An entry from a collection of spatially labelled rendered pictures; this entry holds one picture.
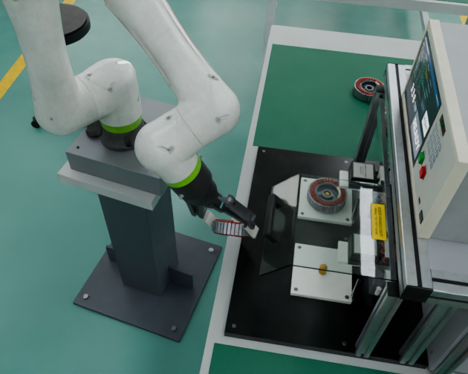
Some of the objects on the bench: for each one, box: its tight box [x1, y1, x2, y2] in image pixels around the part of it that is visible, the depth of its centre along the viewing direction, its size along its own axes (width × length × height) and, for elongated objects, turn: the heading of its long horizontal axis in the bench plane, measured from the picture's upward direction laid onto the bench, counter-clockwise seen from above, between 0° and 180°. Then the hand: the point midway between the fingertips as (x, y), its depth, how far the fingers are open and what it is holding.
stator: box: [353, 77, 384, 102], centre depth 177 cm, size 11×11×4 cm
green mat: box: [253, 44, 415, 162], centre depth 175 cm, size 94×61×1 cm, turn 79°
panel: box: [422, 303, 468, 371], centre depth 120 cm, size 1×66×30 cm, turn 169°
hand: (233, 226), depth 125 cm, fingers closed on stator, 11 cm apart
